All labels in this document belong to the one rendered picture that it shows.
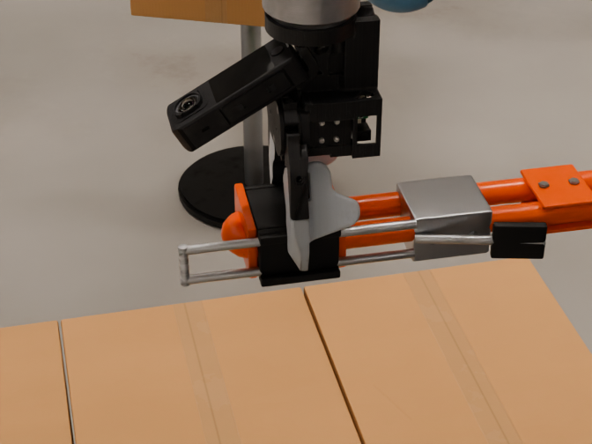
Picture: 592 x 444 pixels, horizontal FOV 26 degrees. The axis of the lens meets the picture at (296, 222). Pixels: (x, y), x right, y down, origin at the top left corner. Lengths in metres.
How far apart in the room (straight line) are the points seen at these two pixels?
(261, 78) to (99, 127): 2.76
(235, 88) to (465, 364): 1.07
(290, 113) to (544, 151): 2.67
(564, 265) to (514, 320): 1.10
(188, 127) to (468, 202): 0.26
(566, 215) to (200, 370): 0.95
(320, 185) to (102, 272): 2.12
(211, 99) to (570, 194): 0.34
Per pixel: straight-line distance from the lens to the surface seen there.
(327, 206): 1.03
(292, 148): 1.00
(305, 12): 0.96
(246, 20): 2.82
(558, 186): 1.15
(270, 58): 1.00
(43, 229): 3.31
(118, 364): 1.99
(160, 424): 1.88
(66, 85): 3.98
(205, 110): 0.99
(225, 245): 1.05
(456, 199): 1.11
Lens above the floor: 1.81
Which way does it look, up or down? 34 degrees down
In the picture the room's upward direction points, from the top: straight up
